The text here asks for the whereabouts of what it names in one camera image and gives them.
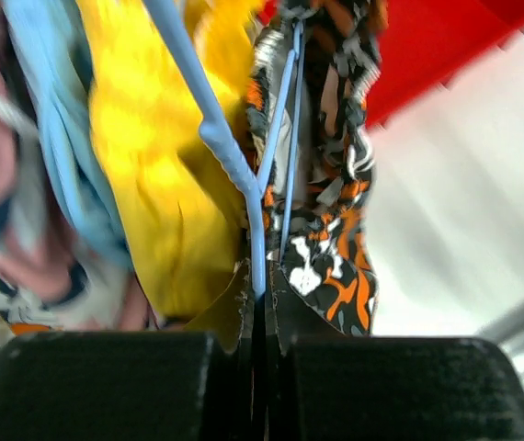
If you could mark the blue wire hanger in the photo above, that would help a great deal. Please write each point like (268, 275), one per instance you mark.
(215, 131)

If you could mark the pink white patterned shorts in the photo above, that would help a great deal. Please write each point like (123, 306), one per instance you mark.
(50, 278)

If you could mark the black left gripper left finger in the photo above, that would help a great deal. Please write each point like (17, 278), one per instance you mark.
(194, 384)

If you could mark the yellow shorts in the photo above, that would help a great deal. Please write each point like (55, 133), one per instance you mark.
(182, 216)

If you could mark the orange black camo shorts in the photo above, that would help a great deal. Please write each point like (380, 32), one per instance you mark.
(307, 99)

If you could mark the red plastic bin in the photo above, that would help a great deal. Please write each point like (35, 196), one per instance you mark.
(441, 50)

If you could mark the light blue shorts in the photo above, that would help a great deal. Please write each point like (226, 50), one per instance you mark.
(50, 44)

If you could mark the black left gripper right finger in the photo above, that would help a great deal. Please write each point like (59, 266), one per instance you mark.
(323, 385)

